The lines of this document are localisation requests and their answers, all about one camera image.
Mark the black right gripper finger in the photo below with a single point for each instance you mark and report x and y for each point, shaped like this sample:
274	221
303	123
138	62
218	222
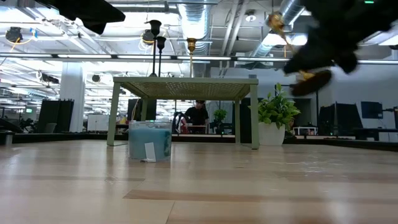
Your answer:
311	62

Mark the black candlestick holder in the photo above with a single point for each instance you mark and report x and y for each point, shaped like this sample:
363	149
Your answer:
161	42
155	26

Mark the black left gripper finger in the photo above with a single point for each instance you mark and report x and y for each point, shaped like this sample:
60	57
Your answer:
105	14

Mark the black standing panel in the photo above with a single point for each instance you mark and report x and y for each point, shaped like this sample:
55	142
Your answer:
335	119

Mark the small white table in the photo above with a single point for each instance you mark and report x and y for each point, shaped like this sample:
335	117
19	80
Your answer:
309	128

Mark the person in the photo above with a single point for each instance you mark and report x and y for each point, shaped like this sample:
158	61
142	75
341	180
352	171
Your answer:
197	116

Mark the black ceiling camera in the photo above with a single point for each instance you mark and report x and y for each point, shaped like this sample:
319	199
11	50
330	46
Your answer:
14	34

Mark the wall mounted dark monitor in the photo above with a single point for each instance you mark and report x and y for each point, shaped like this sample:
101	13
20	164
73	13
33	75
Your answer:
371	110

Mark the blue candle in glass jar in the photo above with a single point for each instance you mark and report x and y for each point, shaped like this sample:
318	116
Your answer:
146	143

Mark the white cabinet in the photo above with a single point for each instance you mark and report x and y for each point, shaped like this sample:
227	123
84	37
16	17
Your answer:
98	123

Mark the black room partition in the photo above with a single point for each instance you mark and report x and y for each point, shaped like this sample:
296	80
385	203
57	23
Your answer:
56	116

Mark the green potted plant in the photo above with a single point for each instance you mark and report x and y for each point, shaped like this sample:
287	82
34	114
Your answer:
276	109

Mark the background potted plant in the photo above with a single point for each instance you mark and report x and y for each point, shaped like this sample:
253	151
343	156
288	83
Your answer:
220	115

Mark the silver ventilation duct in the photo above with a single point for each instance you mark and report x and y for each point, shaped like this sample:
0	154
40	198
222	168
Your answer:
264	46
196	18

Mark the white building column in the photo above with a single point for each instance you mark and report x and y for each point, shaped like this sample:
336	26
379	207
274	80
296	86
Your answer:
72	99

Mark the black metal table frame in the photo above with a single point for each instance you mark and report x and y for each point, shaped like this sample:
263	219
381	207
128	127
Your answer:
62	137

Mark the grey bin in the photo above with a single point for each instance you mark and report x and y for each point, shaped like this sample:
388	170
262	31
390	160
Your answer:
6	138

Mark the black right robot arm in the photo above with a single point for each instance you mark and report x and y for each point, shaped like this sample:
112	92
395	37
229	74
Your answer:
367	15

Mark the gold candlestick holder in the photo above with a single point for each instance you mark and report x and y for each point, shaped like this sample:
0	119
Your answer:
191	45
276	21

